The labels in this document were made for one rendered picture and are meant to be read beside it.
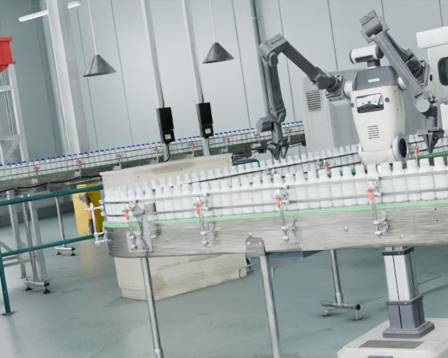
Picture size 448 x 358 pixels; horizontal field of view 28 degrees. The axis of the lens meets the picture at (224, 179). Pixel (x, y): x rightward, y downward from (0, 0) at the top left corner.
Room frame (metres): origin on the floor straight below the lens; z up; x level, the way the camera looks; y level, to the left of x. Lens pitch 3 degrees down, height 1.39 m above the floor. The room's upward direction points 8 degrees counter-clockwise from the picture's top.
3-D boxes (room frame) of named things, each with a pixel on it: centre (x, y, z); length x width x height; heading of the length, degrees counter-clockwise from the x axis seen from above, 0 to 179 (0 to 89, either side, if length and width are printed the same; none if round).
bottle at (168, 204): (4.41, 0.28, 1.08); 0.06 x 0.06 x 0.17
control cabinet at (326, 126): (10.26, -1.44, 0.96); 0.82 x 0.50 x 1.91; 126
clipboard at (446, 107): (7.58, -1.98, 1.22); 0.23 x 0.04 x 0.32; 36
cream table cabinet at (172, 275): (8.36, 0.52, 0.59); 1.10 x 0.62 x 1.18; 126
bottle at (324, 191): (3.88, -0.43, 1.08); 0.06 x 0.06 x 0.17
